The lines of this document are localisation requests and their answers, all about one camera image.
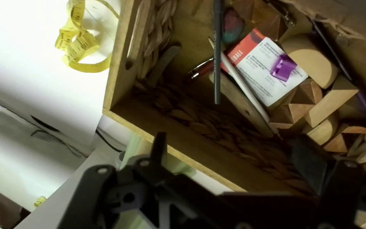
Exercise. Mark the wooden box with woven sides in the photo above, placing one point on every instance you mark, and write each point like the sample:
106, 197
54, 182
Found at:
178, 127

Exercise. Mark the pink teal ball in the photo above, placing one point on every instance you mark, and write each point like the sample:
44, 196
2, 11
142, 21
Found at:
233, 25

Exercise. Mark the dark grey pen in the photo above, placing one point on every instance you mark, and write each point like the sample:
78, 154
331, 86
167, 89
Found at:
218, 51

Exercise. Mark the half-round wooden block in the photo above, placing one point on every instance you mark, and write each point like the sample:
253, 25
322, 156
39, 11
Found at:
312, 58

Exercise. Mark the white red purple card box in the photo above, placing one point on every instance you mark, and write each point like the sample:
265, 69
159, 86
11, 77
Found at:
261, 70

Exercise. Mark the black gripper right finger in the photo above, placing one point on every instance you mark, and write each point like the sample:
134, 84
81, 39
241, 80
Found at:
311, 167

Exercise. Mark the flat wooden plank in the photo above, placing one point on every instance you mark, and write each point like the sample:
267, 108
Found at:
245, 105

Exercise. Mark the triangle patterned wooden block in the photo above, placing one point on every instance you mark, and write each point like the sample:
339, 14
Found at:
298, 105

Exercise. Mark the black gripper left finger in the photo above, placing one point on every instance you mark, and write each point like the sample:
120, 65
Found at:
158, 147

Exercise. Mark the rectangular wooden block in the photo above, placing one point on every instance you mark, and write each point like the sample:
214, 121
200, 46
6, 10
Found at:
332, 105

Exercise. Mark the yellow measuring tape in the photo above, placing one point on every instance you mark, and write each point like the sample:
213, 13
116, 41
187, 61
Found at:
79, 39

